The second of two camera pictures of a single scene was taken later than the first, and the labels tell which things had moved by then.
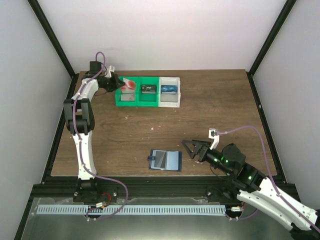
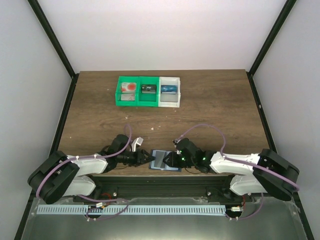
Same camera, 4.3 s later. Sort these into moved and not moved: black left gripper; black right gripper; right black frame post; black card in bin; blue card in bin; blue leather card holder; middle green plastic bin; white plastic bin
Moved: black left gripper; black right gripper
Not moved: blue card in bin; middle green plastic bin; blue leather card holder; black card in bin; white plastic bin; right black frame post
